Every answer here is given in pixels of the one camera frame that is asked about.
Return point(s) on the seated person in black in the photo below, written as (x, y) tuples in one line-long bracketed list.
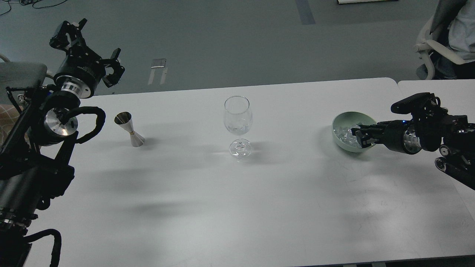
[(458, 16)]

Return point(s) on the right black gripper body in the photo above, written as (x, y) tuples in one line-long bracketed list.
[(399, 136)]

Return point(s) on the clear ice cubes pile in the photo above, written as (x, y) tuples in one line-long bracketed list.
[(345, 135)]

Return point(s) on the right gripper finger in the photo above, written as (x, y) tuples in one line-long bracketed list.
[(366, 141), (373, 129)]

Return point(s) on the silver floor plate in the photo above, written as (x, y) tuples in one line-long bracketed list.
[(158, 63)]

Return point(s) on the green bowl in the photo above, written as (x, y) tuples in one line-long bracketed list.
[(347, 119)]

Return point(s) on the clear wine glass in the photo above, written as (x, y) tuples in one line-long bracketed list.
[(238, 119)]

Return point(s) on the silver metal jigger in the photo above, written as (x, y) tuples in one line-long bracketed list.
[(124, 120)]

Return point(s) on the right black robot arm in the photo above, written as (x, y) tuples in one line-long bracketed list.
[(431, 128)]

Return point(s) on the checkered brown cushion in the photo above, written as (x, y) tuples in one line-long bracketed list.
[(8, 117)]

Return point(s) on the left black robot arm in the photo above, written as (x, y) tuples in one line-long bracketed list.
[(35, 154)]

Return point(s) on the grey chair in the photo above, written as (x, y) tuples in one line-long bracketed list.
[(20, 75)]

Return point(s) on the white office chair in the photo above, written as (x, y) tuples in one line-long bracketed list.
[(430, 52)]

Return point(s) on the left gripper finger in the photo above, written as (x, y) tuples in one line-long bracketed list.
[(68, 38), (117, 69)]

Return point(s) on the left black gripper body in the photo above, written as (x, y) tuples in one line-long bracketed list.
[(85, 69)]

